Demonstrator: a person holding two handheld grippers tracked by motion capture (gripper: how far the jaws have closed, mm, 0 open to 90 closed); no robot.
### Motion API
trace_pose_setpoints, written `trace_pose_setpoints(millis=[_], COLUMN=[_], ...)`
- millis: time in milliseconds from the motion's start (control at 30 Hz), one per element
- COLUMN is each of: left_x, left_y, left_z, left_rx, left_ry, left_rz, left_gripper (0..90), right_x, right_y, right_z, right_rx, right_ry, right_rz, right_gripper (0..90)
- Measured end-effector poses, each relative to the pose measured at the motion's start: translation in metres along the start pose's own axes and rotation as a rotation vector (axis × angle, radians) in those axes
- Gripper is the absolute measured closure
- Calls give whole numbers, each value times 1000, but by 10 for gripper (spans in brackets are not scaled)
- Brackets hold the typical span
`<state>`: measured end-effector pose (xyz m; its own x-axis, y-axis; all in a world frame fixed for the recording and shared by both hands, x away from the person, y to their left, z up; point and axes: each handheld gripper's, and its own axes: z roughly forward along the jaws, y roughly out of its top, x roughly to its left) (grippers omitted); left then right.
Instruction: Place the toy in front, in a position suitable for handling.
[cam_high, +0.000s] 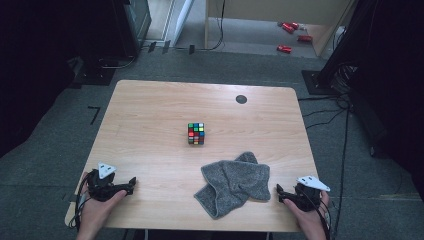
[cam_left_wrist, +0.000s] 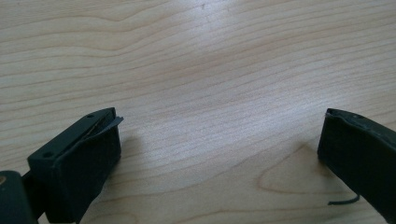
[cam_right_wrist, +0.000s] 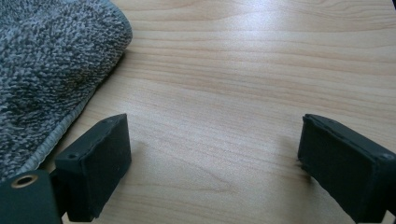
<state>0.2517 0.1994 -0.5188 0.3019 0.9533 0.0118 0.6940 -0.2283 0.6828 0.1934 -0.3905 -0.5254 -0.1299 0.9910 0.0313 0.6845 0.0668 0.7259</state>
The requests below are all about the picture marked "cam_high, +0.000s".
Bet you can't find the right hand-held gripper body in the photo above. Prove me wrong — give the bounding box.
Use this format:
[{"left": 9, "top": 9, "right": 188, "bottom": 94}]
[{"left": 283, "top": 175, "right": 332, "bottom": 212}]

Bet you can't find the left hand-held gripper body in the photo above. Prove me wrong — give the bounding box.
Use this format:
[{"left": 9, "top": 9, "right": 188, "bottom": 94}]
[{"left": 87, "top": 162, "right": 130, "bottom": 202}]

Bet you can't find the grey cloth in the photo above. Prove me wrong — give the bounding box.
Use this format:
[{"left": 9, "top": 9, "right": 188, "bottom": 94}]
[{"left": 193, "top": 151, "right": 272, "bottom": 220}]

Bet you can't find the multicoloured puzzle cube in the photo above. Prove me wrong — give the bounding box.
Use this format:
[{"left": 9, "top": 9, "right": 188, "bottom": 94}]
[{"left": 187, "top": 122, "right": 206, "bottom": 146}]

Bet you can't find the person's right hand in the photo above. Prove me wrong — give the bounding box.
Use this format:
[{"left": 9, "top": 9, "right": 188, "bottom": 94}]
[{"left": 283, "top": 191, "right": 331, "bottom": 234}]

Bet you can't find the person's left hand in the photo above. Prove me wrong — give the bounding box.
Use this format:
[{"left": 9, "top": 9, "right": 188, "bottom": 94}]
[{"left": 78, "top": 171, "right": 128, "bottom": 233}]

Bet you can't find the black tape corner mark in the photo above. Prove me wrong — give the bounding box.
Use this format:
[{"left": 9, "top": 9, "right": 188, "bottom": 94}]
[{"left": 87, "top": 105, "right": 101, "bottom": 126}]

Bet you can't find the black cabinet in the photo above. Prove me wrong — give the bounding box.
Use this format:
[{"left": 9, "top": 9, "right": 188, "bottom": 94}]
[{"left": 111, "top": 0, "right": 153, "bottom": 58}]

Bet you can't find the white panel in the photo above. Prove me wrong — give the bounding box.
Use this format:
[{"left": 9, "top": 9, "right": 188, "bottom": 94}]
[{"left": 173, "top": 0, "right": 196, "bottom": 48}]

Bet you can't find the right hand-held gripper cable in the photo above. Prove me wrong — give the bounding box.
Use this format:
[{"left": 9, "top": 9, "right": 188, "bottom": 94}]
[{"left": 299, "top": 186, "right": 333, "bottom": 240}]

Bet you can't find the hand-held gripper cable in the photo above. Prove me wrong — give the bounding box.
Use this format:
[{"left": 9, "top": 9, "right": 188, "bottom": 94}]
[
  {"left": 68, "top": 173, "right": 94, "bottom": 232},
  {"left": 299, "top": 186, "right": 333, "bottom": 240}
]

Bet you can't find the left hand-held gripper cable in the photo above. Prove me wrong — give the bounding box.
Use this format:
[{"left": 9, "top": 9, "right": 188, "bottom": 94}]
[{"left": 68, "top": 173, "right": 94, "bottom": 232}]

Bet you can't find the long black floor cable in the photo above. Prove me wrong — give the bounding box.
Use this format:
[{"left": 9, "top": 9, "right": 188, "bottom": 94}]
[{"left": 331, "top": 106, "right": 352, "bottom": 236}]

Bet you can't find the black stand base plate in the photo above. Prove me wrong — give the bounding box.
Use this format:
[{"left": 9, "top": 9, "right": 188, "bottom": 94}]
[
  {"left": 301, "top": 69, "right": 338, "bottom": 96},
  {"left": 73, "top": 59, "right": 118, "bottom": 87}
]

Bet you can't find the tangled cable bundle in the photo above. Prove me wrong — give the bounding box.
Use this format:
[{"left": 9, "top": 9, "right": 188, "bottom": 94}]
[{"left": 331, "top": 63, "right": 359, "bottom": 96}]

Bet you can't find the black hanging cable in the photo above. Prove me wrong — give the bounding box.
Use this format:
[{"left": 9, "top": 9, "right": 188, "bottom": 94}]
[{"left": 194, "top": 0, "right": 227, "bottom": 52}]

